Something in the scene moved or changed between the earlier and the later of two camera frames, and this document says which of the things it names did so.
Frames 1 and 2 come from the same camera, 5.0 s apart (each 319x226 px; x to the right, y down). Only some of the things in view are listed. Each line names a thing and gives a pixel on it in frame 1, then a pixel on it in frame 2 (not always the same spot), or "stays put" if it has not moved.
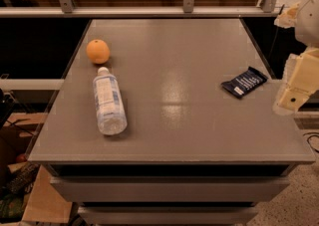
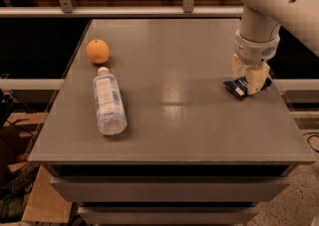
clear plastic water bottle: [109, 104] stays put
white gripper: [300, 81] → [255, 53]
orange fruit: [98, 51] stays put
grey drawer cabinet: [169, 184] stays put
